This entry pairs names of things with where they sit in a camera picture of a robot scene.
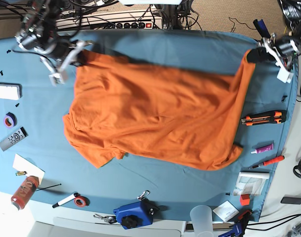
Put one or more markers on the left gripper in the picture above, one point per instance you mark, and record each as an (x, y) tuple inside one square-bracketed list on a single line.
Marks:
[(284, 49)]

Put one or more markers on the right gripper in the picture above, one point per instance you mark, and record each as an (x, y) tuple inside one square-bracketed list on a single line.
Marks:
[(59, 55)]

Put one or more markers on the orange t-shirt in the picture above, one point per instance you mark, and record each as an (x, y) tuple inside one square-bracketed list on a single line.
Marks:
[(176, 115)]

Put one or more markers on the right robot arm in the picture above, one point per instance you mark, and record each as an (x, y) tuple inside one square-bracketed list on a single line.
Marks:
[(38, 36)]

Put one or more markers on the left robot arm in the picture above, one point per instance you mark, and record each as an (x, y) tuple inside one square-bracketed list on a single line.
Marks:
[(291, 10)]

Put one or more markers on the orange black utility knife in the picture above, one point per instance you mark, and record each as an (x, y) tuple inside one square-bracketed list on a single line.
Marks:
[(269, 117)]

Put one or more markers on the white rectangular box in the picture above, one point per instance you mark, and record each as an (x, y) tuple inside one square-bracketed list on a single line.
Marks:
[(10, 91)]

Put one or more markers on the purple tube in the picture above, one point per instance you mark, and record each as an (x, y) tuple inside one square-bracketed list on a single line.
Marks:
[(263, 149)]

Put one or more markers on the purple tape roll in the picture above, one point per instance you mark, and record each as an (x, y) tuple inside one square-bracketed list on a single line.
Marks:
[(10, 120)]

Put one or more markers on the blue table cloth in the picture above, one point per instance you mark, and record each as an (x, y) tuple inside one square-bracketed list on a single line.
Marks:
[(176, 189)]

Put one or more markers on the grey remote control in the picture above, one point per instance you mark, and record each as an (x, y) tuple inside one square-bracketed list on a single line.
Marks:
[(13, 139)]

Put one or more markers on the white paper sheet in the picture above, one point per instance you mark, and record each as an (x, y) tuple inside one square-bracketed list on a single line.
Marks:
[(21, 164)]

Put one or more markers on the thin black rod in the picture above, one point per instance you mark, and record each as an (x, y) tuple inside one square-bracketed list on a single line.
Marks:
[(48, 187)]

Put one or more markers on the AA battery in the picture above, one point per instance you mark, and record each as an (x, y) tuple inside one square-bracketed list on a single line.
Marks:
[(20, 173)]

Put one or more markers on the white marker pen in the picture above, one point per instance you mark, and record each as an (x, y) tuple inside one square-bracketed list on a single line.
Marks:
[(66, 200)]

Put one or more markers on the small red cube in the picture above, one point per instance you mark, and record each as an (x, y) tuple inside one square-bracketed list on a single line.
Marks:
[(245, 199)]

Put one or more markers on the red tape roll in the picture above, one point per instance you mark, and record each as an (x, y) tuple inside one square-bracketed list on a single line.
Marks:
[(81, 201)]

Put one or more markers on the black power brick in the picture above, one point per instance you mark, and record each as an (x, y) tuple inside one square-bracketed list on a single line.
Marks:
[(295, 200)]

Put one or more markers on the silver carabiner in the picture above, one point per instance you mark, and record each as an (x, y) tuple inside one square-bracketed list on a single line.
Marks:
[(144, 195)]

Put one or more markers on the red drink can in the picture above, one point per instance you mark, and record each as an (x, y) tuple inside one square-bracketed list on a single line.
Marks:
[(25, 191)]

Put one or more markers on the white card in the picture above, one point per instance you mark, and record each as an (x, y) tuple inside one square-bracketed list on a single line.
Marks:
[(226, 211)]

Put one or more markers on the silver key clip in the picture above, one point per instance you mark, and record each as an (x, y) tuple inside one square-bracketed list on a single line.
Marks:
[(107, 219)]

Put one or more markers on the blue plastic clamp block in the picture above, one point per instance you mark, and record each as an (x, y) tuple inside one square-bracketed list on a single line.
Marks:
[(137, 214)]

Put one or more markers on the clear plastic cup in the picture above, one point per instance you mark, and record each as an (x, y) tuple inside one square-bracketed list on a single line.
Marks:
[(202, 221)]

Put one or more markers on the blue spring clamp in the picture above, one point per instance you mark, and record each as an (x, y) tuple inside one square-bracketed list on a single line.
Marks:
[(238, 229)]

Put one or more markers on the red handled screwdriver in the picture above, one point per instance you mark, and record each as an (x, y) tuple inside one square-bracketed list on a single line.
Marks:
[(268, 162)]

